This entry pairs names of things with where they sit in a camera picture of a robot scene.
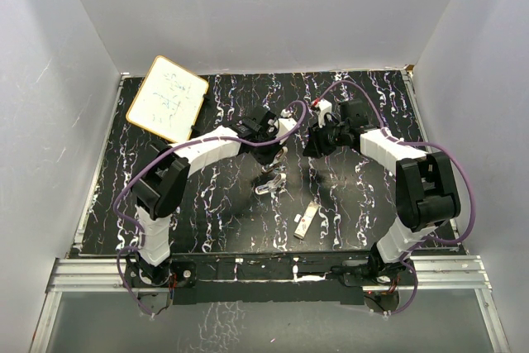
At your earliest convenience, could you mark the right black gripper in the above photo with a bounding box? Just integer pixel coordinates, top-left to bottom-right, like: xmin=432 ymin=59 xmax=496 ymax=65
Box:
xmin=303 ymin=117 xmax=349 ymax=159

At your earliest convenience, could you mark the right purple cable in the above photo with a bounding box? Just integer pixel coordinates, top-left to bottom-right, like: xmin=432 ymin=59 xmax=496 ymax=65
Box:
xmin=316 ymin=79 xmax=478 ymax=315

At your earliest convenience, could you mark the small whiteboard with wooden frame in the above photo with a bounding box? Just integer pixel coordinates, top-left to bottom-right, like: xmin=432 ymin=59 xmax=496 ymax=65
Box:
xmin=126 ymin=55 xmax=209 ymax=143

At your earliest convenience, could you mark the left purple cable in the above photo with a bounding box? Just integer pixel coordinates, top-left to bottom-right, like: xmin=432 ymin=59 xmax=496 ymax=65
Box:
xmin=112 ymin=100 xmax=309 ymax=317

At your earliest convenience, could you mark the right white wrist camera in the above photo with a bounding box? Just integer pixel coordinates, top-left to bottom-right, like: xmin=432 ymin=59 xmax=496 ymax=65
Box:
xmin=312 ymin=98 xmax=332 ymax=128

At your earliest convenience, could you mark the aluminium frame rail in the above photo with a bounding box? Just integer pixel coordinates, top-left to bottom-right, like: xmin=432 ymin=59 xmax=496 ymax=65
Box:
xmin=31 ymin=255 xmax=137 ymax=353

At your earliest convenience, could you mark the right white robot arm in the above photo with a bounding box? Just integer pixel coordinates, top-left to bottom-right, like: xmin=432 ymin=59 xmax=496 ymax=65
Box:
xmin=303 ymin=99 xmax=460 ymax=284

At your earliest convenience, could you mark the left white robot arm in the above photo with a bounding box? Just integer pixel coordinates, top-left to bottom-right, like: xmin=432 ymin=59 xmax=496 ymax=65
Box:
xmin=131 ymin=107 xmax=297 ymax=286

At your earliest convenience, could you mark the purple cable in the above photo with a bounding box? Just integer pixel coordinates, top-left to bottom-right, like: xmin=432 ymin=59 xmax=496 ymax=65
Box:
xmin=316 ymin=79 xmax=478 ymax=315
xmin=112 ymin=100 xmax=309 ymax=317

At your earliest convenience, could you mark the white staple box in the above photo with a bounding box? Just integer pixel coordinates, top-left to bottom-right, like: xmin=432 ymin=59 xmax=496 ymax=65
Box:
xmin=293 ymin=202 xmax=320 ymax=240

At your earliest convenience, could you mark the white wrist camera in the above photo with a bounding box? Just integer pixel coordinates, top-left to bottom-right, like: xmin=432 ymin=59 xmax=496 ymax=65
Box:
xmin=312 ymin=98 xmax=332 ymax=128
xmin=274 ymin=109 xmax=298 ymax=142

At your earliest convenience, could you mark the beige grey stapler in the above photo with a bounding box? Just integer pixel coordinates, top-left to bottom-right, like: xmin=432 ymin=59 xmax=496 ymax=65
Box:
xmin=261 ymin=146 xmax=288 ymax=174

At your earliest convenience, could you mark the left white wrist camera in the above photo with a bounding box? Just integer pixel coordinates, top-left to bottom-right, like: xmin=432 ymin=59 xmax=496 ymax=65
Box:
xmin=274 ymin=109 xmax=298 ymax=142

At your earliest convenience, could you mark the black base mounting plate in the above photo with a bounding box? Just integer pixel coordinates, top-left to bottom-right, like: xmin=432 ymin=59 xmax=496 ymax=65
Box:
xmin=117 ymin=247 xmax=418 ymax=306

